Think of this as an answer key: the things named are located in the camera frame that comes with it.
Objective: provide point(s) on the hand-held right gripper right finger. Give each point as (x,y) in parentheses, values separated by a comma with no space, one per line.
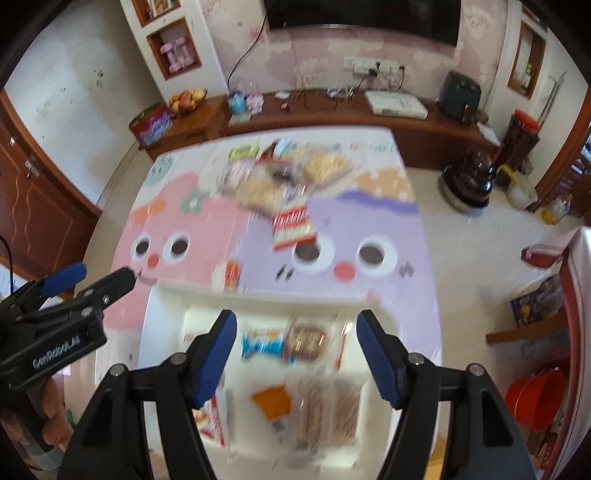
(381,360)

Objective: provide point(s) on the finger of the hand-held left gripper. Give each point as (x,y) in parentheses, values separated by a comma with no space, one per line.
(115,284)
(64,279)

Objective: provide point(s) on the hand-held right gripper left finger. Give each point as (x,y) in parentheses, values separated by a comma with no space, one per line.
(214,360)

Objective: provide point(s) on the blue and white candy packet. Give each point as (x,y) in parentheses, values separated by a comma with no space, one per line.
(263,346)

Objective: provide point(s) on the red and white wafer box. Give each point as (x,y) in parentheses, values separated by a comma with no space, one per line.
(212,417)

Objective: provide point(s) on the orange and white snack packet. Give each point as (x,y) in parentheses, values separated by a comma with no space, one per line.
(272,400)

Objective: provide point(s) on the clear plastic biscuit pack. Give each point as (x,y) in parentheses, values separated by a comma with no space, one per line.
(323,410)

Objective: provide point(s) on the brown nut packet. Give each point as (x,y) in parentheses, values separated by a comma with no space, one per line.
(304,344)

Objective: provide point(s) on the white plastic tray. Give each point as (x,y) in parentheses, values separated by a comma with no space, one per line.
(277,302)

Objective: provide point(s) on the small red snack packet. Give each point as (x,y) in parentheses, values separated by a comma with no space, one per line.
(232,273)

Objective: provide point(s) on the red cookie packet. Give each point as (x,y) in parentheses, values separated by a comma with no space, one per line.
(291,226)

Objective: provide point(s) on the pale striped snack packet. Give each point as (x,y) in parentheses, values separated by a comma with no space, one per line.
(231,177)

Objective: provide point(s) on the green snack packet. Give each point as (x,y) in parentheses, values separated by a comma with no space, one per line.
(243,152)

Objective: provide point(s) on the dark bread packet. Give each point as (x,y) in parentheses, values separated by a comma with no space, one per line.
(281,171)

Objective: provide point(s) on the pale puffed snack bag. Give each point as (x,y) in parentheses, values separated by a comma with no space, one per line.
(325,165)

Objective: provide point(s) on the dark red snack packet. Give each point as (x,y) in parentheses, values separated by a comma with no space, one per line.
(270,152)

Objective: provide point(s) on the person's left hand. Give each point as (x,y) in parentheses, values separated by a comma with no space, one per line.
(57,415)

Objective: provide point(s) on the wooden cupboard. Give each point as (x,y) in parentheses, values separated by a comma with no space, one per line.
(41,198)

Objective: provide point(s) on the cartoon printed tablecloth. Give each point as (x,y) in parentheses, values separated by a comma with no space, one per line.
(198,221)

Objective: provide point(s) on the wooden bench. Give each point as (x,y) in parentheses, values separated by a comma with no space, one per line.
(526,330)

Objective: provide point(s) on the red plastic basin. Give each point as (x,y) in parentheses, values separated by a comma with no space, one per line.
(535,397)

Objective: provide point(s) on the round decorated tin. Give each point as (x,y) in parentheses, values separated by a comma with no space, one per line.
(152,125)

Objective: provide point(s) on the blue cardboard box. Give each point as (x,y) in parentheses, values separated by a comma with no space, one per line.
(535,302)

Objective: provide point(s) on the fruit bowl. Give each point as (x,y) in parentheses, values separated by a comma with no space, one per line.
(187,101)

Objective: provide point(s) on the dark ceramic pot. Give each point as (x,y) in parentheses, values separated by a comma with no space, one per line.
(468,182)

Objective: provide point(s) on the white cloth covered appliance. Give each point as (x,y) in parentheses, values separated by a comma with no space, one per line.
(579,300)

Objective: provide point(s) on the white plastic jug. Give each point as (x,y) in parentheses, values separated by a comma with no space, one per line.
(521,194)

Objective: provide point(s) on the blue snow globe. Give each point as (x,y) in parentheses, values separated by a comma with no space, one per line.
(236,102)

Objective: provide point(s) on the wooden television cabinet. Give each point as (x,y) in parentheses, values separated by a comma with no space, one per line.
(415,138)

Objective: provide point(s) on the yellow liquid bottle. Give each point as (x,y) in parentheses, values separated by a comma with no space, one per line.
(554,212)

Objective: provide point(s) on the pink toy figure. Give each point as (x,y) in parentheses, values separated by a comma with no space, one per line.
(255,102)

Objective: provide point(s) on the pink dumbbell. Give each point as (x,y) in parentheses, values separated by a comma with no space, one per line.
(168,57)
(184,53)

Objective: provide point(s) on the white paper sheet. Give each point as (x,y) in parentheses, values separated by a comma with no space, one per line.
(489,134)

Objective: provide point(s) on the wicker basket red lid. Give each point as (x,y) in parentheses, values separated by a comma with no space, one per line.
(517,143)

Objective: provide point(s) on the white set-top box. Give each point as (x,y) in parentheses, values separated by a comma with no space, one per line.
(397,104)

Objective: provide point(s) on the dark green air fryer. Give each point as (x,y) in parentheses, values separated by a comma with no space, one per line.
(459,94)

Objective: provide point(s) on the small bottle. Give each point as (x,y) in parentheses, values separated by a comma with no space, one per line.
(526,77)

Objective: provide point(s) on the white wall shelf unit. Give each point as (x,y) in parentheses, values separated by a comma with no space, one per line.
(173,32)
(531,50)

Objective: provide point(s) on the picture frame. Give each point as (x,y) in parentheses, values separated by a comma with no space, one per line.
(161,4)

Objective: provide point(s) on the white wall socket strip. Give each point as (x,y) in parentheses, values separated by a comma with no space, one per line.
(364,64)

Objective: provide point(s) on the black wall television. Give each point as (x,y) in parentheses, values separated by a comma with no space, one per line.
(364,18)

